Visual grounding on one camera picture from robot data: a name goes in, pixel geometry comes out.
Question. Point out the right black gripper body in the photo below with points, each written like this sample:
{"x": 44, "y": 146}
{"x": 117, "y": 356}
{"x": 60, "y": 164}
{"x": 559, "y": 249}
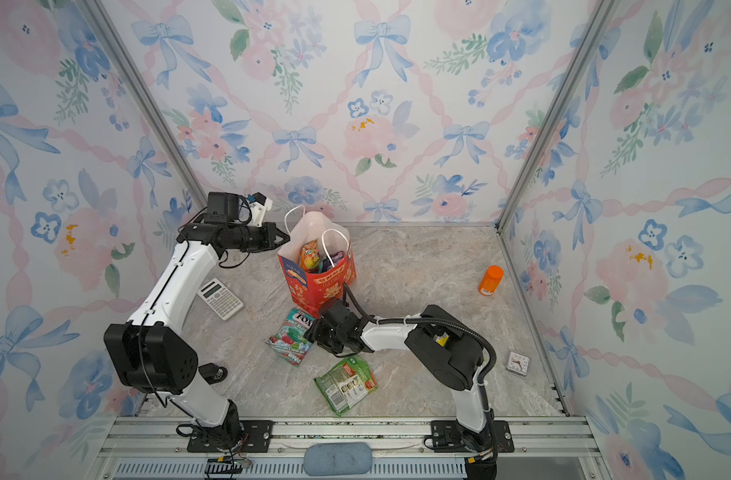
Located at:
{"x": 326, "y": 338}

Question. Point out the small white square clock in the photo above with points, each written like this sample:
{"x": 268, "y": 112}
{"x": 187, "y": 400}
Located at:
{"x": 518, "y": 363}

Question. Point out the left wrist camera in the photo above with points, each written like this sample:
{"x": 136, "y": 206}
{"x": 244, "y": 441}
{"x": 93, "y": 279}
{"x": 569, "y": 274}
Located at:
{"x": 223, "y": 208}

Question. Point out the grey blue foam pad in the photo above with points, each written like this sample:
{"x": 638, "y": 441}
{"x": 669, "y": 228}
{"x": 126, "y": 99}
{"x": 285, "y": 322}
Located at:
{"x": 338, "y": 459}

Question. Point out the orange pill bottle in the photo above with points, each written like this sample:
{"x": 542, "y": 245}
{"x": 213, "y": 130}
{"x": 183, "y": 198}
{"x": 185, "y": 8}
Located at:
{"x": 491, "y": 280}

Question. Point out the orange snack packet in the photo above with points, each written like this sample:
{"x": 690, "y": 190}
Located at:
{"x": 310, "y": 258}

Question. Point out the green snack bag barcode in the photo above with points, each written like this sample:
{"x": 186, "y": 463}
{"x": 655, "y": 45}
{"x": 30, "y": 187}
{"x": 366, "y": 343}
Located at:
{"x": 345, "y": 385}

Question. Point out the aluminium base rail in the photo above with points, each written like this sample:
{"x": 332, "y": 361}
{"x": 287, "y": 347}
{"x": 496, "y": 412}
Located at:
{"x": 403, "y": 448}

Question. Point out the red paper gift bag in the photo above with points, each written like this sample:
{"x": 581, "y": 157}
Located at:
{"x": 310, "y": 291}

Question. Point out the white scientific calculator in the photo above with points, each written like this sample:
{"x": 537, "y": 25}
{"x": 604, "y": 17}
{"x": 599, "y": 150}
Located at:
{"x": 224, "y": 302}

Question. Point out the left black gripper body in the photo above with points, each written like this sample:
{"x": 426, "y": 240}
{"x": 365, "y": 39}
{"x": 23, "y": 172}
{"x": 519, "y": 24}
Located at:
{"x": 256, "y": 240}

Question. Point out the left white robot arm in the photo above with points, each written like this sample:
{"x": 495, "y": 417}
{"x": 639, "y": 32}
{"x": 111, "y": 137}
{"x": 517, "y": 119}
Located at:
{"x": 148, "y": 350}

